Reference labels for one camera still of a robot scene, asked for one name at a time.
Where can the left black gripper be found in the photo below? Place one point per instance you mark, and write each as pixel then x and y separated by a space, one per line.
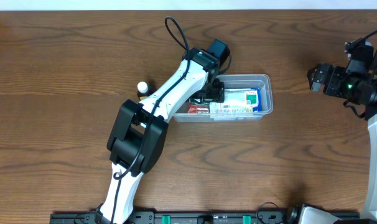
pixel 212 94

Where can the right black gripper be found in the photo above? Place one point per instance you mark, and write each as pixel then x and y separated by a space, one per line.
pixel 328 81

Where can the white green medicine box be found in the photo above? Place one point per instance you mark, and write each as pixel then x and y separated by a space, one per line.
pixel 248 98

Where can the red medicine packet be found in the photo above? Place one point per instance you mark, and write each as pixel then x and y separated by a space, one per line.
pixel 197 109

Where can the blue white medicine box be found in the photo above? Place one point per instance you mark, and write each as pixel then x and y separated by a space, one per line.
pixel 221 108

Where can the dark bottle white cap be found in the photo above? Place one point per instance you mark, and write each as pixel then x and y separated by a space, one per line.
pixel 143 90

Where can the dark green square box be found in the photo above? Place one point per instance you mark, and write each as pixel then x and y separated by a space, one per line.
pixel 197 102

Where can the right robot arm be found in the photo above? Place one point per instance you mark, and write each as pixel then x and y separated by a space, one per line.
pixel 366 95

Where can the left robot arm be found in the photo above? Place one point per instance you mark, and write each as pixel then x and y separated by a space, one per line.
pixel 138 135

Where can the clear plastic container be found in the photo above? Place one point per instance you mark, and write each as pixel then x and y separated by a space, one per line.
pixel 260 81

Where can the black mounting rail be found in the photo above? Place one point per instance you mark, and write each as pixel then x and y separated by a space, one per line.
pixel 149 217

